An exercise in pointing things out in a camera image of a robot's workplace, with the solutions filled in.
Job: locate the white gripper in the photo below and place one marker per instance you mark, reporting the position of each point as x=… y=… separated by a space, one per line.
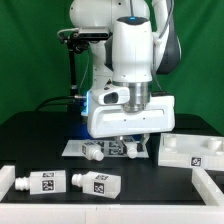
x=110 y=121

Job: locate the white square tabletop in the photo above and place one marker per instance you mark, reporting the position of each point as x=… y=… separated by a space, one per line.
x=189 y=151

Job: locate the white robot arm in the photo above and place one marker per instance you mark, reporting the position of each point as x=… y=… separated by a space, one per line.
x=131 y=43

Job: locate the white sheet with tags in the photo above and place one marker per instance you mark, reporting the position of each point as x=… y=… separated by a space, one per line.
x=109 y=148

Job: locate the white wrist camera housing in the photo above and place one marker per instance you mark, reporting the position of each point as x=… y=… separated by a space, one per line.
x=111 y=95

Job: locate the black camera stand pole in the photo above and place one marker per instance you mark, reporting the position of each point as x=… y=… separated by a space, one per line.
x=74 y=48

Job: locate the grey camera on stand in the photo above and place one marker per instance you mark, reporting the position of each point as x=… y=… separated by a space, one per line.
x=84 y=33

